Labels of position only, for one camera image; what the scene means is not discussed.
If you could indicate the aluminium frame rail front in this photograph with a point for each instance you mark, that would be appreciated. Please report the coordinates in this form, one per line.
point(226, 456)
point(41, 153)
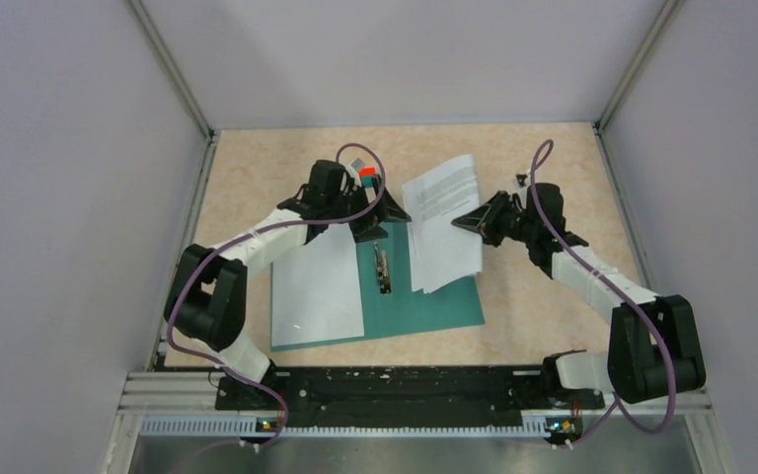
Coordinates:
point(183, 403)

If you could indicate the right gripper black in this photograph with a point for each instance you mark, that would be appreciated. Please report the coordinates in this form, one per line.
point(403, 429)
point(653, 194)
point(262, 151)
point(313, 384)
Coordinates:
point(484, 220)

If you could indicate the silver folder clip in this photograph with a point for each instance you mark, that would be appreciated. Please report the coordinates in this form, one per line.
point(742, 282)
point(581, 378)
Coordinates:
point(382, 269)

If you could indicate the green file folder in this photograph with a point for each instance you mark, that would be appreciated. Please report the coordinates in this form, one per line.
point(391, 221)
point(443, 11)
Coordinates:
point(405, 311)

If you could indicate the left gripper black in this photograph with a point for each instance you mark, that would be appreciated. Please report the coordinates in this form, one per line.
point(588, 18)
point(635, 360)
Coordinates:
point(368, 228)

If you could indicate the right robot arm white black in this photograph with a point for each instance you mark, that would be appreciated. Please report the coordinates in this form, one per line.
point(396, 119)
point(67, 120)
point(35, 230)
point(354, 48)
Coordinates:
point(654, 345)

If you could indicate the left aluminium corner post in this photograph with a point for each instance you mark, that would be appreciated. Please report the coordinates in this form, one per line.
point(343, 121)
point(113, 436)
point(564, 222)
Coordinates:
point(170, 67)

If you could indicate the aluminium corner post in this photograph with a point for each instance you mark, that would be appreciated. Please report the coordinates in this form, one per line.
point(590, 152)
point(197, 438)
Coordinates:
point(655, 32)
point(170, 67)

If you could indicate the red block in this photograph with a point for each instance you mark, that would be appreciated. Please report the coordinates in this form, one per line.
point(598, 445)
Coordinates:
point(367, 173)

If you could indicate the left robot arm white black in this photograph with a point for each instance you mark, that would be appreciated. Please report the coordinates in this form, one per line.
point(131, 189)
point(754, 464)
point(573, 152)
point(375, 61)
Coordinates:
point(207, 301)

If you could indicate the printed white paper sheet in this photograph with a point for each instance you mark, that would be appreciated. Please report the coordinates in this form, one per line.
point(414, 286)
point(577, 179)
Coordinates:
point(441, 253)

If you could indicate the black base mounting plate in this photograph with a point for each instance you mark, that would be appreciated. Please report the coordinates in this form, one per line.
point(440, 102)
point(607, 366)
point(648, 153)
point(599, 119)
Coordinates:
point(396, 397)

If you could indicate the right aluminium corner post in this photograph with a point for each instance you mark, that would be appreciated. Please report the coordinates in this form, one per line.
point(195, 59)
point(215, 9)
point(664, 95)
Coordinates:
point(655, 32)

